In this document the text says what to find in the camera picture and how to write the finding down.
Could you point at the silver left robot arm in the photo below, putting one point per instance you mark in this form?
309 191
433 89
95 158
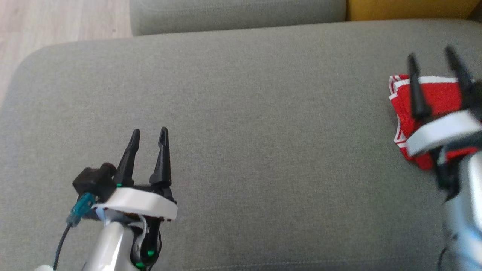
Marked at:
109 248

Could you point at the grey sofa seat cushion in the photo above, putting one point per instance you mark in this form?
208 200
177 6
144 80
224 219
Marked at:
263 131

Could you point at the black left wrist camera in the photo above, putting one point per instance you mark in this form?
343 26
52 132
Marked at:
92 180

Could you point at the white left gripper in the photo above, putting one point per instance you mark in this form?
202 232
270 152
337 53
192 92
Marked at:
139 199

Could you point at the grey sofa back cushion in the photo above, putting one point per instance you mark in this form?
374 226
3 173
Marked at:
237 15

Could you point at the red jersey with white trim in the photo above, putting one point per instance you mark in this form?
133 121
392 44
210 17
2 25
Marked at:
401 113

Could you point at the yellow sofa cushion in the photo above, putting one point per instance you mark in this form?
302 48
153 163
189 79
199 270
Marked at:
410 9

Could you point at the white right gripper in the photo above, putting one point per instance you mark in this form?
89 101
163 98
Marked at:
440 130

